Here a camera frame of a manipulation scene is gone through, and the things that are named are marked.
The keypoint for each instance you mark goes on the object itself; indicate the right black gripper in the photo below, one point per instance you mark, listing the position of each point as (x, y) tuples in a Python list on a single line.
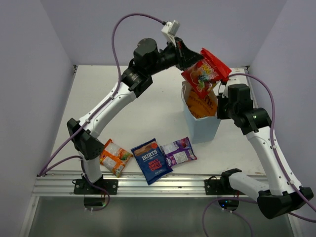
[(220, 114)]

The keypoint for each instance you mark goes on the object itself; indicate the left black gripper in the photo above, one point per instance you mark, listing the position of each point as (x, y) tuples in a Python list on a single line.
[(185, 58)]

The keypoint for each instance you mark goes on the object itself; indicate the yellow Kettle chips bag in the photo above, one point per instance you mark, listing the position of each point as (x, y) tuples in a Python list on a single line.
[(201, 108)]

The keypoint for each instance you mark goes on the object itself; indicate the red gummy candy bag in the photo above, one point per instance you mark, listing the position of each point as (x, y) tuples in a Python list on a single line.
[(205, 74)]

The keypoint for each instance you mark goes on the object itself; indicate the light blue paper bag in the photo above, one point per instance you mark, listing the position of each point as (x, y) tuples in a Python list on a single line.
[(200, 129)]

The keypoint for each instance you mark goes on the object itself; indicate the blue Burts chips bag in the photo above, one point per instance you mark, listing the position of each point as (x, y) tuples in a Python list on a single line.
[(151, 160)]

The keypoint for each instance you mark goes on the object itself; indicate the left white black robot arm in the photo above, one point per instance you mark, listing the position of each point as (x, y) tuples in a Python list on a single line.
[(147, 61)]

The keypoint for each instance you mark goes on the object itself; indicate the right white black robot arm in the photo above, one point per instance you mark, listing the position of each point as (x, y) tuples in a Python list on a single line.
[(284, 193)]

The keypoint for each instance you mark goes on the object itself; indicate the red emergency knob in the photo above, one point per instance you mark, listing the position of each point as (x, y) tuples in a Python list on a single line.
[(225, 81)]

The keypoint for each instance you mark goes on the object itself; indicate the purple snack packet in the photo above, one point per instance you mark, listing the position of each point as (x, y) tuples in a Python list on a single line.
[(178, 152)]

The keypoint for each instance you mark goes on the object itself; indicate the orange snack packet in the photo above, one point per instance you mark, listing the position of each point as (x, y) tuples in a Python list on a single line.
[(114, 158)]

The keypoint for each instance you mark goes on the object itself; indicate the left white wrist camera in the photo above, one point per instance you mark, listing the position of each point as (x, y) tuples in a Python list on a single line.
[(169, 31)]

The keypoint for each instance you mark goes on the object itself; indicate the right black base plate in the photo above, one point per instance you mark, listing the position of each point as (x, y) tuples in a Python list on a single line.
[(215, 186)]

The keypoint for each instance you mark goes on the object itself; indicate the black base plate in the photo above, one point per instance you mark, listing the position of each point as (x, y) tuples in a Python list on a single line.
[(82, 187), (215, 186)]

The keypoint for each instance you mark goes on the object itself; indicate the aluminium mounting rail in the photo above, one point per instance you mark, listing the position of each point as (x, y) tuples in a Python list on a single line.
[(60, 184)]

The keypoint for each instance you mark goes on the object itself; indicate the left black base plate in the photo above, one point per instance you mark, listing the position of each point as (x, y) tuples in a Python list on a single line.
[(82, 187)]

